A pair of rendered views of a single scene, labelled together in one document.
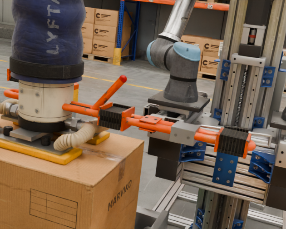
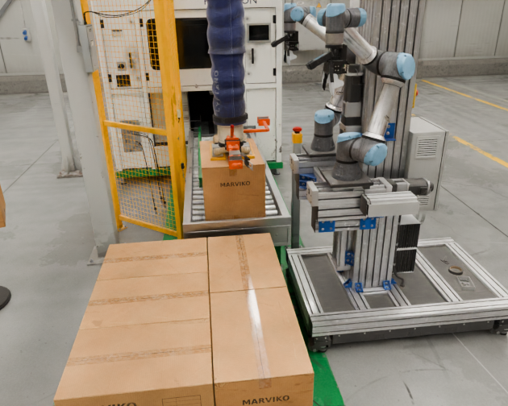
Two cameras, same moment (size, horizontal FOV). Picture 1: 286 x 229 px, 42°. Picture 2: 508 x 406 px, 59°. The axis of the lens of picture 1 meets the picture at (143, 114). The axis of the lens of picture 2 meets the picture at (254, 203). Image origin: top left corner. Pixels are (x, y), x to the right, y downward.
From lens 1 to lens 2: 2.48 m
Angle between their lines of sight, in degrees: 61
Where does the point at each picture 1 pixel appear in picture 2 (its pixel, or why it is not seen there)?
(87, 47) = not seen: outside the picture
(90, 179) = (205, 166)
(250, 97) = not seen: hidden behind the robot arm
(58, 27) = (219, 100)
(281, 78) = (409, 148)
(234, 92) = not seen: hidden behind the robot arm
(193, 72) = (320, 131)
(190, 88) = (318, 142)
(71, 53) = (225, 112)
